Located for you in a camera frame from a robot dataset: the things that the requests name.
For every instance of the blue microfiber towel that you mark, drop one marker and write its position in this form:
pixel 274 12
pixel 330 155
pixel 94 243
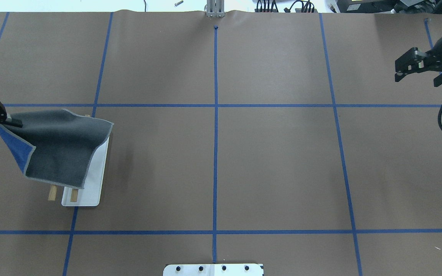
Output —
pixel 55 146

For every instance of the wooden rack bar far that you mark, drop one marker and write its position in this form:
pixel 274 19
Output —
pixel 52 192

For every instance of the white towel rack base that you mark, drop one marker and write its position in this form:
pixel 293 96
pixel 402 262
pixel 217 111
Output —
pixel 90 195

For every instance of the black equipment box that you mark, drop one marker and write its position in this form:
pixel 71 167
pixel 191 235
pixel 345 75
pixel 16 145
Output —
pixel 390 6

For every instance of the black USB hub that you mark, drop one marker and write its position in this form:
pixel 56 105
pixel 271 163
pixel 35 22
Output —
pixel 266 6

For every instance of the aluminium camera post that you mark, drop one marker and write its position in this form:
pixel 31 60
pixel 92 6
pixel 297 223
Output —
pixel 215 8

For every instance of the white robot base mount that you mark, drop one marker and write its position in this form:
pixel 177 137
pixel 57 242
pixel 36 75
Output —
pixel 230 269

